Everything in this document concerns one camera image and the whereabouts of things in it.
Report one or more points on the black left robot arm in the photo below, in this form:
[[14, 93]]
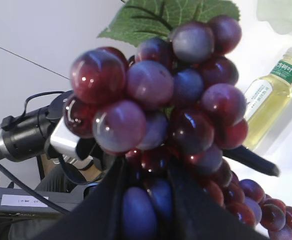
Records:
[[42, 131]]

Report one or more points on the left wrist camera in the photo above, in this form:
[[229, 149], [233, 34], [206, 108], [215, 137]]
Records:
[[64, 141]]

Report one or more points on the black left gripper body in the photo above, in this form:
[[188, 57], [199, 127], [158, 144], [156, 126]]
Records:
[[78, 118]]

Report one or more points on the yellow tea bottle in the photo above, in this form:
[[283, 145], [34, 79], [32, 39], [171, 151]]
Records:
[[266, 99]]

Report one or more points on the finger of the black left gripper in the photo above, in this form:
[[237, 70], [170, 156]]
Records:
[[253, 161]]

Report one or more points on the purple artificial grape bunch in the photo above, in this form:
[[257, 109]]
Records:
[[173, 104]]

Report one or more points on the black equipment base with label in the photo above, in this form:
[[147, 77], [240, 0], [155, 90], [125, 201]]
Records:
[[18, 204]]

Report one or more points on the pale green wavy glass plate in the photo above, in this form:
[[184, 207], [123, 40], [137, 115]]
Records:
[[278, 13]]

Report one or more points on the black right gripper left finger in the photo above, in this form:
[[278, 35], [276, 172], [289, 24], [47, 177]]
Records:
[[98, 217]]

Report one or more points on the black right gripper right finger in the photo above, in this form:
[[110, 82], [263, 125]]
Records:
[[197, 217]]

